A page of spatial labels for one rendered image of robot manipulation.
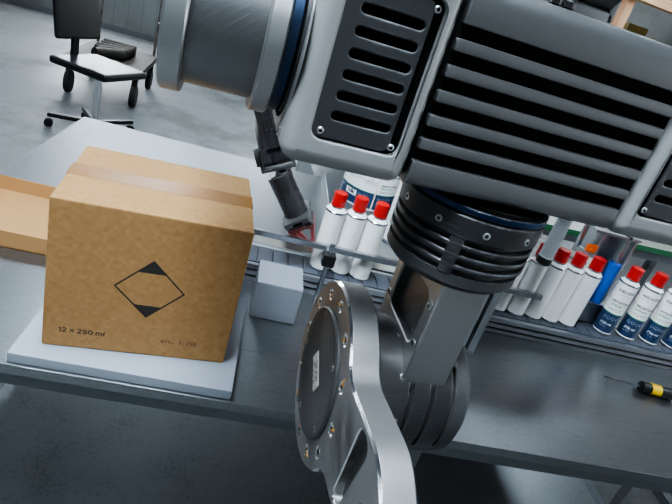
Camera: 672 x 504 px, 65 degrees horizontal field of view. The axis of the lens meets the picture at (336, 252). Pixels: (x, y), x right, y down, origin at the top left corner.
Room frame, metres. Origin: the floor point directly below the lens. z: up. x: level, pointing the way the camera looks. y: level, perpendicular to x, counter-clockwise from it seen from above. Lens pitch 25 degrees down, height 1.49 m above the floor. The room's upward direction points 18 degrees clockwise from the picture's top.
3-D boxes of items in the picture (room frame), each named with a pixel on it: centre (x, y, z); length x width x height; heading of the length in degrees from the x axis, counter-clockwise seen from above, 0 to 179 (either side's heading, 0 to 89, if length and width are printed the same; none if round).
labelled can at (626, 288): (1.35, -0.77, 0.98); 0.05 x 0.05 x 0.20
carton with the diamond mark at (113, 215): (0.83, 0.31, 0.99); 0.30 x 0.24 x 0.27; 108
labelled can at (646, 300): (1.36, -0.84, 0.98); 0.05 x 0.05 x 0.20
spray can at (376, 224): (1.20, -0.07, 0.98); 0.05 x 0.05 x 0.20
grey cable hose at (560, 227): (1.18, -0.47, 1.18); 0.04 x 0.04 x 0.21
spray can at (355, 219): (1.20, -0.02, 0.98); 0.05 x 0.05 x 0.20
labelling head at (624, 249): (1.42, -0.69, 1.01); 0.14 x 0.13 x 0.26; 102
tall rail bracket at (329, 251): (1.11, 0.02, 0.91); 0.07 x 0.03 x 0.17; 12
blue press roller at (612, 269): (1.39, -0.73, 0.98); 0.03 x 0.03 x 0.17
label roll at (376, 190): (1.79, -0.04, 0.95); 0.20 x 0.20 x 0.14
